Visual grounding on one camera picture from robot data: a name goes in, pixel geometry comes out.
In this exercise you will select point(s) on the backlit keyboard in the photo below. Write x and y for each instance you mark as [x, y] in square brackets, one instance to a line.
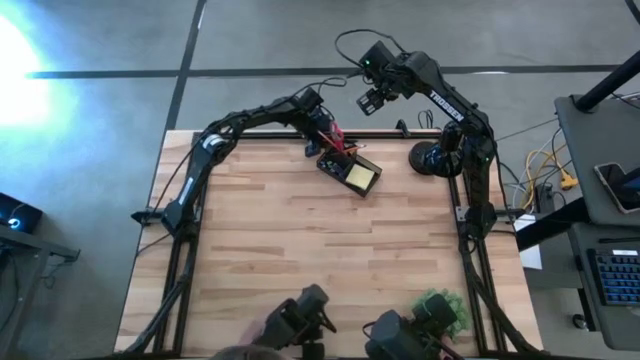
[620, 277]

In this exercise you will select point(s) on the grey keyboard desk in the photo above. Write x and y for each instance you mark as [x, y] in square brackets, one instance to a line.
[620, 325]

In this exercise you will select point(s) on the smartphone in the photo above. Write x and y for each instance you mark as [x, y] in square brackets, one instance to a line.
[607, 180]

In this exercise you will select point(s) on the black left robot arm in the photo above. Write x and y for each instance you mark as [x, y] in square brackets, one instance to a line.
[200, 155]

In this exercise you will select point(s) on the grey side desk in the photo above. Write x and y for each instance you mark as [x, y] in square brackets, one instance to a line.
[590, 150]

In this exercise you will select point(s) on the black device with blue light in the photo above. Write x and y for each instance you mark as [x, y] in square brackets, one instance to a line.
[20, 212]

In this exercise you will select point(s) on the dark metal stand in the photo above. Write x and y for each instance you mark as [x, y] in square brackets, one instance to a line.
[30, 242]

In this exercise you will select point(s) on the white paper sheet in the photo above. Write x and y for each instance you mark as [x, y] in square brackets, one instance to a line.
[532, 257]

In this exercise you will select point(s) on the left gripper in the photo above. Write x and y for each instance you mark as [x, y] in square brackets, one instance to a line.
[320, 127]

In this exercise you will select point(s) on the yellow sticky note pad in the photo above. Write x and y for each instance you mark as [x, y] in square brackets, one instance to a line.
[360, 177]

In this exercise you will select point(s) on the green artificial plant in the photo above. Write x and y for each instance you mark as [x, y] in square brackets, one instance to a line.
[462, 315]

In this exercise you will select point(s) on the person's head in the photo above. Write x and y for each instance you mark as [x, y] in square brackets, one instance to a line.
[250, 354]

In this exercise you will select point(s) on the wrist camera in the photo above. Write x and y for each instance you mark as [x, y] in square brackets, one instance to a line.
[311, 100]
[377, 57]

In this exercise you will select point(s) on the black pole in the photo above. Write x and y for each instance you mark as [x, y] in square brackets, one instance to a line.
[605, 85]

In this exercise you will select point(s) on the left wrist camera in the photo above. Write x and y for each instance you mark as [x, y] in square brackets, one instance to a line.
[311, 100]

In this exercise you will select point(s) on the black mesh desk organizer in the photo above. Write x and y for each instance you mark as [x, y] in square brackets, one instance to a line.
[336, 172]

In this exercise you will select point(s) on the black aluminium table frame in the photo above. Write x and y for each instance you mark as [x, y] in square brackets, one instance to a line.
[280, 135]

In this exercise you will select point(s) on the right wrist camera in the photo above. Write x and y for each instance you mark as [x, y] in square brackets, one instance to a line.
[377, 57]

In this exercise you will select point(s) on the black desk lamp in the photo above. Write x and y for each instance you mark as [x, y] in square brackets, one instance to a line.
[425, 157]

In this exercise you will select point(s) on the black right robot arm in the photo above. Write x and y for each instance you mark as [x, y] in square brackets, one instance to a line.
[450, 105]

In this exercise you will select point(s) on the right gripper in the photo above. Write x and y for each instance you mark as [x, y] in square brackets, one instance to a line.
[390, 85]

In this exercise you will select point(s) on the small black round object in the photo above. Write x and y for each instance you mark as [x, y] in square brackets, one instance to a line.
[580, 321]

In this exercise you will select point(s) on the black desk beam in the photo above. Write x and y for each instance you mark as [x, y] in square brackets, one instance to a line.
[550, 225]

